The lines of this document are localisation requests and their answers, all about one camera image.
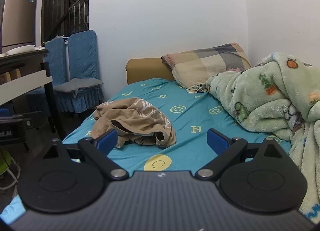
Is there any blue covered chair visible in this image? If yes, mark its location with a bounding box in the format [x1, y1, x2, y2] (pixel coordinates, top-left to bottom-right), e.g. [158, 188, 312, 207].
[54, 29, 105, 114]
[26, 38, 68, 119]

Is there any white plate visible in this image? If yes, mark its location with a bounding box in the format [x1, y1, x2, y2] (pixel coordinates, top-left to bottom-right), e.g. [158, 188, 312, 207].
[6, 45, 35, 55]

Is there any dark window grille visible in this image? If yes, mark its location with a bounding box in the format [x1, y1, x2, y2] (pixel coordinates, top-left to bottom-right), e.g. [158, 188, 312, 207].
[41, 0, 91, 44]

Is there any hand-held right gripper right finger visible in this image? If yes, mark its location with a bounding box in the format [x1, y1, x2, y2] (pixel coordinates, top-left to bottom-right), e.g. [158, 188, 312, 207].
[195, 128, 282, 180]

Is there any teal printed bed sheet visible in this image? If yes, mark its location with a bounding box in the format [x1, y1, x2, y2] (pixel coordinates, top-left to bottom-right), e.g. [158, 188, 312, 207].
[0, 78, 293, 218]

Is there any dark wooden table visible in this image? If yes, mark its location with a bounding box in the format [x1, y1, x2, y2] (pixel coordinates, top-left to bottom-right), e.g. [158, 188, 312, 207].
[0, 48, 57, 134]

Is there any tan T-shirt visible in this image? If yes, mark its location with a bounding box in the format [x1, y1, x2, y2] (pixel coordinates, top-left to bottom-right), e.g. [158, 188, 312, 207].
[89, 97, 177, 149]

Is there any beige refrigerator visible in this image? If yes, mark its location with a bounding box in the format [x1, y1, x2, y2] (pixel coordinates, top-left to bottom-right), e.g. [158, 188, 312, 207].
[1, 0, 38, 54]

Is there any tan headboard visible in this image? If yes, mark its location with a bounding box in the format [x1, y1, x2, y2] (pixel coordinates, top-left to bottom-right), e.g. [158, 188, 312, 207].
[126, 57, 175, 86]

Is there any plaid pillow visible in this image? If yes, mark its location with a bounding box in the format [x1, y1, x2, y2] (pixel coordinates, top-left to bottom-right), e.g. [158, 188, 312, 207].
[161, 43, 252, 93]

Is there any green printed fleece blanket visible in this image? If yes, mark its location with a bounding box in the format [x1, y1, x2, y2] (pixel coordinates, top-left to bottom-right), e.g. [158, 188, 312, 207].
[205, 52, 320, 226]

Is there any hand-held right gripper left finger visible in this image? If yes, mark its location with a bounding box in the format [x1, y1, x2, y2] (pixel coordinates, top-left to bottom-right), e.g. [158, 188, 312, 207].
[42, 129, 129, 180]

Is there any grey seat cushion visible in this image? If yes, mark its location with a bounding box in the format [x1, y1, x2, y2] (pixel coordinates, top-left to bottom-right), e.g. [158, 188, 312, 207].
[54, 78, 104, 97]

